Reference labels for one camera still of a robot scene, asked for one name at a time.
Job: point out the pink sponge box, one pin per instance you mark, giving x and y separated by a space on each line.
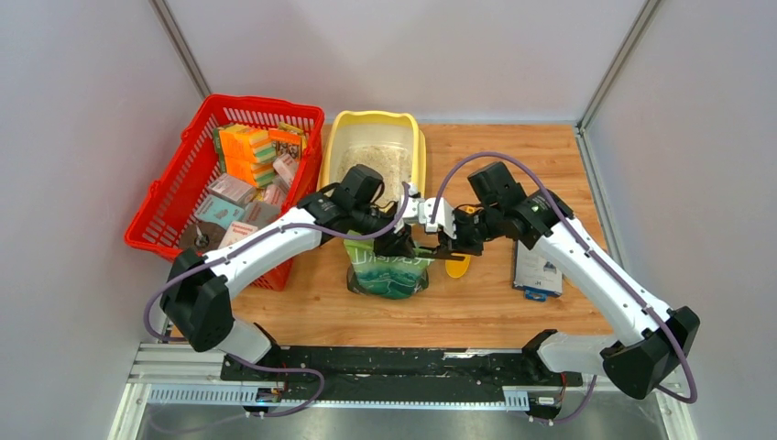
236 232

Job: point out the yellow litter box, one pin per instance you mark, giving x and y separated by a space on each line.
390 143

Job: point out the yellow litter scoop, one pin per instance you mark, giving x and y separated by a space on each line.
458 264

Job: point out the orange sponge pack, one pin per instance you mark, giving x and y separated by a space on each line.
248 153

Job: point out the orange patterned snack box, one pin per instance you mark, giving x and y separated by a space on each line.
289 140

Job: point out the black bag sealing clip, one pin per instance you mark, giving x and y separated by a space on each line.
439 252

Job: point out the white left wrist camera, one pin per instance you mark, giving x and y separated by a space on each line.
413 206

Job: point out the blue razor package box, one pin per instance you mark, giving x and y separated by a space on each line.
534 275

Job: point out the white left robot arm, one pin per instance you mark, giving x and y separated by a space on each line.
197 296

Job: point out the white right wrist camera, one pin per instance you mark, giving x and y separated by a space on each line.
438 217

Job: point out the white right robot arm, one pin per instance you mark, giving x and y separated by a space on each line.
650 339

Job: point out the red plastic basket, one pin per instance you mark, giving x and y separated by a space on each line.
171 201

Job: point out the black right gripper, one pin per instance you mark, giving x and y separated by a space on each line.
458 245

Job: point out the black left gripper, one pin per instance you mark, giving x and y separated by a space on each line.
396 244

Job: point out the pink teal small box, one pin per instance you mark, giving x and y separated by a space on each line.
225 201

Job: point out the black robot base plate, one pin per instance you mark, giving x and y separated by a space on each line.
394 374

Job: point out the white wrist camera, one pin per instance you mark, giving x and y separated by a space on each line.
438 217
413 206

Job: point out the green cat litter bag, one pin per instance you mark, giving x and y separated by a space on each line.
394 278

